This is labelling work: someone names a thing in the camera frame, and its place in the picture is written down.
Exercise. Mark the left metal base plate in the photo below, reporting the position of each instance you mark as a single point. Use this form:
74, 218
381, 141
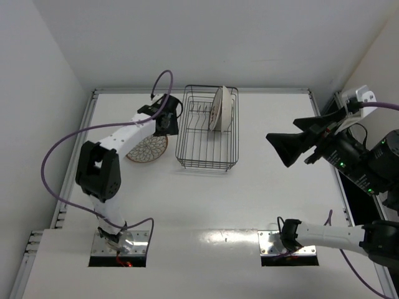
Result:
132, 243

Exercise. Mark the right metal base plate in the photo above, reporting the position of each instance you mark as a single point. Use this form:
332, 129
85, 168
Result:
271, 246

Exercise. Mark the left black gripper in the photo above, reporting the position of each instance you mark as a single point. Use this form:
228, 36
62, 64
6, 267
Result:
172, 118

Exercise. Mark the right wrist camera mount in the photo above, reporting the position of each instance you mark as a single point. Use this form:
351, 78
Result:
353, 101

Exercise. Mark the metal base plate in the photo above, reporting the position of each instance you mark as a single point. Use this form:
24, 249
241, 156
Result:
271, 246
132, 243

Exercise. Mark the orange sunburst plate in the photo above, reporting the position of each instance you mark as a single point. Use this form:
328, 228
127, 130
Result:
215, 110

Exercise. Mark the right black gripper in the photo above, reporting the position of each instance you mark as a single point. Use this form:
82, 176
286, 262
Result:
320, 141

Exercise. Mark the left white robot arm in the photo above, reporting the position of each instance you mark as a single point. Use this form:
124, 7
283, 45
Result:
98, 171

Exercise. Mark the grey wire dish rack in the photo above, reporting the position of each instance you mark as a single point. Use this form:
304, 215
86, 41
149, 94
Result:
196, 146

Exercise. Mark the flower pattern plate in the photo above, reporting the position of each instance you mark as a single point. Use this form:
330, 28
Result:
226, 109
148, 150

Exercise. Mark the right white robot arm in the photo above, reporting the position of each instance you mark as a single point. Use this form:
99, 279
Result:
373, 171

